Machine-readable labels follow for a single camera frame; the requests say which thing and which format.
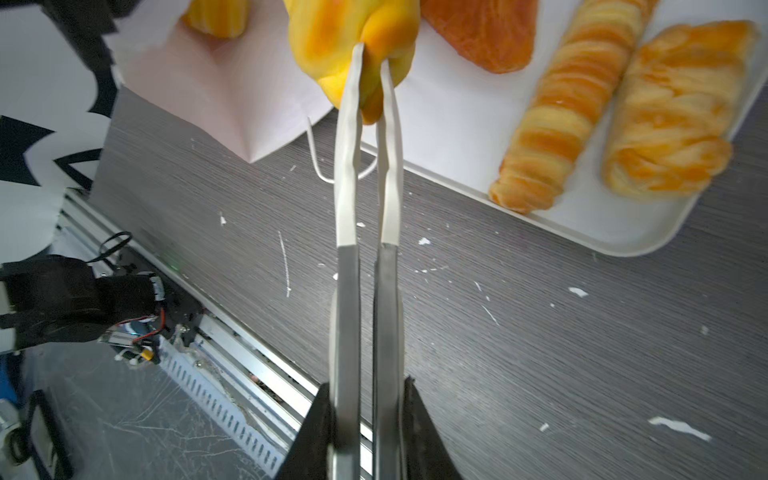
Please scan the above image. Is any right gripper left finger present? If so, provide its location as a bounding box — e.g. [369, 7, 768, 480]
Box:
[274, 383, 332, 480]

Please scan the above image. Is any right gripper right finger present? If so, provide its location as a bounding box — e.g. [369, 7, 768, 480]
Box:
[402, 377, 463, 480]

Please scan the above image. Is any long striped fake bread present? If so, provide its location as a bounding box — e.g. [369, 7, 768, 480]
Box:
[489, 0, 656, 214]

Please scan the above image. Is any red white paper bag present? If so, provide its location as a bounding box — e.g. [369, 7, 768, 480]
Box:
[101, 0, 379, 185]

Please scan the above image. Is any twisted fake bread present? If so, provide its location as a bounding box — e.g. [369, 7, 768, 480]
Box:
[602, 20, 760, 200]

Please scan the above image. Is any yellow shell fake bread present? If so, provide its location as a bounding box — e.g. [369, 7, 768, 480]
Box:
[283, 0, 422, 126]

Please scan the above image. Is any brown fake croissant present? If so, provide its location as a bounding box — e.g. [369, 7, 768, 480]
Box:
[421, 0, 538, 74]

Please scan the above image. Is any yellow ring fake bread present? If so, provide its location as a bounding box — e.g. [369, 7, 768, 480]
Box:
[182, 0, 250, 39]

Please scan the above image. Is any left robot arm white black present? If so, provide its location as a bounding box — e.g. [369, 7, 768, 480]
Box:
[1, 231, 165, 354]

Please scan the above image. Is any white slotted cable duct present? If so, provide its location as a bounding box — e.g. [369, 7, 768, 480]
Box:
[159, 340, 284, 479]

